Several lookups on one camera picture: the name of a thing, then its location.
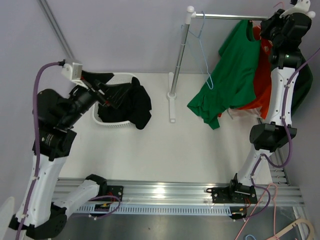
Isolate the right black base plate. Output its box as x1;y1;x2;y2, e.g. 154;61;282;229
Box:
205;187;258;204

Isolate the wooden hanger on floor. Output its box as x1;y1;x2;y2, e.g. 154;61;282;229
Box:
267;218;315;240

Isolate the aluminium mounting rail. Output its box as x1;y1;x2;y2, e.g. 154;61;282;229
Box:
52;178;305;207

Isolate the dark green t shirt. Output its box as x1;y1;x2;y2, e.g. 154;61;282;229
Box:
291;64;314;116

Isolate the white perforated basket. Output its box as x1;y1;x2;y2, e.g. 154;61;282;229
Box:
92;72;136;129

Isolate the purple cable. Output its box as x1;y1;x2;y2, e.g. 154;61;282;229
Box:
242;48;320;223
14;61;121;240

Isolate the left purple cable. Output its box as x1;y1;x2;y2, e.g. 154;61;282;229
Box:
14;61;121;240

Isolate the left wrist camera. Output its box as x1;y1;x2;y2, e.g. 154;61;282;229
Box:
61;58;84;86

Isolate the black t shirt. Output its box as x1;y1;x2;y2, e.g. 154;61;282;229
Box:
98;77;152;130

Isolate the white slotted cable duct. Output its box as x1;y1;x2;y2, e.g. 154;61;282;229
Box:
75;203;232;216

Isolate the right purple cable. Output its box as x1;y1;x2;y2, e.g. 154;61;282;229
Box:
242;48;320;223

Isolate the pink wire hanger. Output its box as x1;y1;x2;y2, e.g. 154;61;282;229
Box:
250;1;286;26

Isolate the white t shirt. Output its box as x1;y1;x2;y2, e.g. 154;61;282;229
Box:
227;107;261;119

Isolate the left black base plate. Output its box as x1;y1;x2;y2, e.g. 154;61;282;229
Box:
98;185;124;202

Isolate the blue wire hanger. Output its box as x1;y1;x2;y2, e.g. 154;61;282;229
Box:
181;9;214;90

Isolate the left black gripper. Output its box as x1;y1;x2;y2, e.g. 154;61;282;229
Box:
62;69;133;127

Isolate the orange t shirt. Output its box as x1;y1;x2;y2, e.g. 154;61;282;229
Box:
217;24;273;120

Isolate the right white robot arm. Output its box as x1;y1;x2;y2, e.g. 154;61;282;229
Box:
227;7;316;203

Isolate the silver clothes rack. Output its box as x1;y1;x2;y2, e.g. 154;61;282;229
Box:
166;5;318;124

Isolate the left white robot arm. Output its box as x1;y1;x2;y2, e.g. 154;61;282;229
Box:
9;72;132;240

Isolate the pink cable on floor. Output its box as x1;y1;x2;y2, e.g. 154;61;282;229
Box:
234;183;279;240

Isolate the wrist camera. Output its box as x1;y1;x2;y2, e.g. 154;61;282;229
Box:
280;0;311;18
61;58;84;86

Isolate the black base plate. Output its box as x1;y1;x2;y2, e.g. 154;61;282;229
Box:
98;185;124;202
205;187;258;204

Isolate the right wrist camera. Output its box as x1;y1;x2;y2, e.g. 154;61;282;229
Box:
280;0;311;18

